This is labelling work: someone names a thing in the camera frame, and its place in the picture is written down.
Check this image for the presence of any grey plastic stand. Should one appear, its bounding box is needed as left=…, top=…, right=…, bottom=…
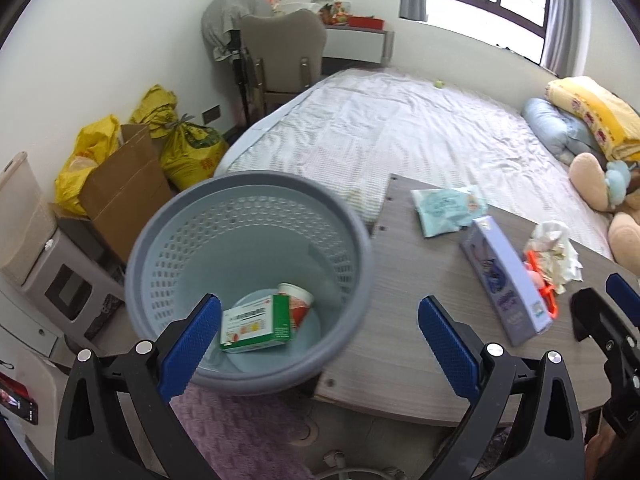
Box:
left=300, top=405, right=451, bottom=480

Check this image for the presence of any bed with pale checked sheet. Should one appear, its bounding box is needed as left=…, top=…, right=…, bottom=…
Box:
left=215, top=67, right=631, bottom=266

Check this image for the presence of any pink knitted mat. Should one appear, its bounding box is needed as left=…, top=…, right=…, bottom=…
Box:
left=170, top=385, right=321, bottom=480

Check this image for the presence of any beige plastic storage bin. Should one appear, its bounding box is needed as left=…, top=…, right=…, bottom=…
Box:
left=0, top=152, right=58, bottom=286

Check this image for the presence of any orange plastic scoop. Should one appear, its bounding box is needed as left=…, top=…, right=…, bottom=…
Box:
left=525, top=251, right=558, bottom=321

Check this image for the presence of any beige teddy bear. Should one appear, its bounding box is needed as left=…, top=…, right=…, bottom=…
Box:
left=569, top=152, right=640, bottom=266

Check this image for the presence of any purple carton box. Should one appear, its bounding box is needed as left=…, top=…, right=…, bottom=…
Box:
left=460, top=216, right=553, bottom=347

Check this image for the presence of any beige chair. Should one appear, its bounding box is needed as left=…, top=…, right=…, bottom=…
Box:
left=241, top=10, right=328, bottom=111

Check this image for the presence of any colourful picture box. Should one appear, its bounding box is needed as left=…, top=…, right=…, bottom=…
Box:
left=320, top=2, right=351, bottom=26

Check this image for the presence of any yellow plastic bag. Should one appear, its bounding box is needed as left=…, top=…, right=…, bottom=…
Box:
left=54, top=115, right=121, bottom=217
left=131, top=85, right=178, bottom=138

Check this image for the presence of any white and red paper cup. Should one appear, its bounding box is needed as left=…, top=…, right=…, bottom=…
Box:
left=277, top=282, right=315, bottom=331

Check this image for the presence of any grey drawer cabinet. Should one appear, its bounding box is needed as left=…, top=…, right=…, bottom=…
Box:
left=22, top=230, right=126, bottom=346

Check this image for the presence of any grey and white wall desk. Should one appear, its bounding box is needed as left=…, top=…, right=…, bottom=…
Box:
left=320, top=25, right=396, bottom=66

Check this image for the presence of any grey perforated plastic basket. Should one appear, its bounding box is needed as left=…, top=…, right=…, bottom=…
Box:
left=125, top=171, right=375, bottom=396

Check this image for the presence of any brown cardboard box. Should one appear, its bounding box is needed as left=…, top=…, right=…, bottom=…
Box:
left=80, top=124, right=173, bottom=263

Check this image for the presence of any green and white medicine box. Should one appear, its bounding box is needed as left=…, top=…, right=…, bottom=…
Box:
left=219, top=294, right=292, bottom=354

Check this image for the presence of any yellow folded blanket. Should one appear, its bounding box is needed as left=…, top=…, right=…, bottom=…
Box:
left=545, top=76, right=640, bottom=162

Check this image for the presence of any light blue quilt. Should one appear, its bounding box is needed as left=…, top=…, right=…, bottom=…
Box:
left=521, top=97, right=601, bottom=166

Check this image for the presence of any light blue wet wipes packet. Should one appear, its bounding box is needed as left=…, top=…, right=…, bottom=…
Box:
left=411, top=185, right=488, bottom=238

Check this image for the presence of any grey cloth on chair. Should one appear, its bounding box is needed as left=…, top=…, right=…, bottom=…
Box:
left=201, top=0, right=275, bottom=63

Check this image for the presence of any phone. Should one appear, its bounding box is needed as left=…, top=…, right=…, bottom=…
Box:
left=0, top=375, right=40, bottom=426

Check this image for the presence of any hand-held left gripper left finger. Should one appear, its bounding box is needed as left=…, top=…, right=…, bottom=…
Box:
left=54, top=292, right=223, bottom=480

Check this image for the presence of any paper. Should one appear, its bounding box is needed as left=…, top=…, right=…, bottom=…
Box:
left=524, top=220, right=583, bottom=295

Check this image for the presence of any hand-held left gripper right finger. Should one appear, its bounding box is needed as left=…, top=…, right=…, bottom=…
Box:
left=417, top=295, right=586, bottom=480

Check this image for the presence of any blue plush toy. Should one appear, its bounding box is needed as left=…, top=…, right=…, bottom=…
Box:
left=602, top=160, right=632, bottom=206

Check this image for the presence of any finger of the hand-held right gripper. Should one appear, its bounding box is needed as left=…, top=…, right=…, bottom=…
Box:
left=570, top=287, right=640, bottom=403
left=606, top=274, right=640, bottom=323

